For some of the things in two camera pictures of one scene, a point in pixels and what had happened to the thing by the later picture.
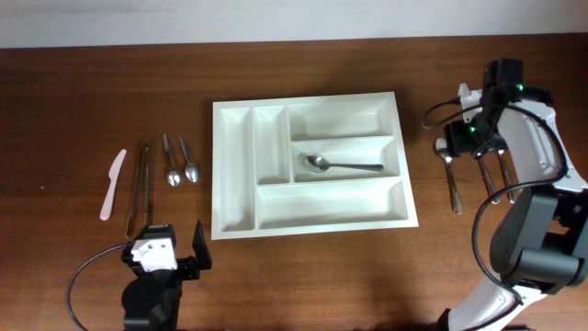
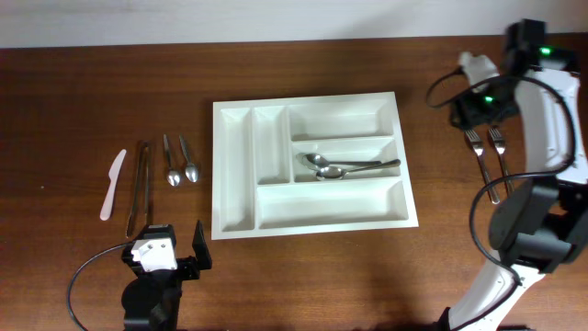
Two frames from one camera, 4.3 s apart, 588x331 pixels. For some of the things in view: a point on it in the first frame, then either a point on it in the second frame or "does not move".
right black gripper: [466, 139] → [468, 116]
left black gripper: [185, 267] does not move
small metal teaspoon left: [173, 176] does not move
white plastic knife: [113, 174] does not move
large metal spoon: [442, 149] → [333, 173]
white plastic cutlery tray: [258, 190] does not move
